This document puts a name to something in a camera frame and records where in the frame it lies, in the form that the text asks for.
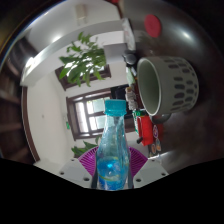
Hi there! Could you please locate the red box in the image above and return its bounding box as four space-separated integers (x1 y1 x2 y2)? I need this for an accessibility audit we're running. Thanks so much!
136 114 158 147

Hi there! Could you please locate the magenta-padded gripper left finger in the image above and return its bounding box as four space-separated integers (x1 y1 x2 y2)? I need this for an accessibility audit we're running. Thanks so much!
58 146 100 190

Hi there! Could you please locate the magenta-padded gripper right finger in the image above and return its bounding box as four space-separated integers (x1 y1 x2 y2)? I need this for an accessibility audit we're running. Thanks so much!
127 146 170 190

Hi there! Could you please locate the flat round red coaster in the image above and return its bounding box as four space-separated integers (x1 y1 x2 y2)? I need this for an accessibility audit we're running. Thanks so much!
143 13 163 39

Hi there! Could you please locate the green packet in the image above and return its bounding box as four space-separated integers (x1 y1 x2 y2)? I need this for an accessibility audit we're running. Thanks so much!
132 109 143 135

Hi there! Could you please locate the grey ball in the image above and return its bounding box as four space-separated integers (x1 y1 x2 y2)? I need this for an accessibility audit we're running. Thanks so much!
124 53 138 66

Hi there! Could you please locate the green notebook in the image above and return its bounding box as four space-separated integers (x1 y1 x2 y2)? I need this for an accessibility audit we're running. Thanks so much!
125 66 136 86

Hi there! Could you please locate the round printed sticker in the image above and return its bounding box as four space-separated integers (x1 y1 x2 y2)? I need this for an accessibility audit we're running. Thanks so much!
151 124 160 139
148 143 157 156
155 139 163 153

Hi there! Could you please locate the white printed magazine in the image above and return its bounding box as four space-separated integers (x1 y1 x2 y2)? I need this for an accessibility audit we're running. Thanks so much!
121 18 137 51

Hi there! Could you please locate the clear blue-capped drink bottle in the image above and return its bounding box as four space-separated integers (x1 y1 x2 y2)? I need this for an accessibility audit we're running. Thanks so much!
95 98 132 192

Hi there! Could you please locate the grey-green patterned cup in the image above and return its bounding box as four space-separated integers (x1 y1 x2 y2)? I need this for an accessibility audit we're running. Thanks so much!
136 55 200 117

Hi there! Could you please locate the dark wooden double door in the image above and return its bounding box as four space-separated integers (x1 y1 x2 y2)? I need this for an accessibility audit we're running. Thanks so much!
65 88 134 141

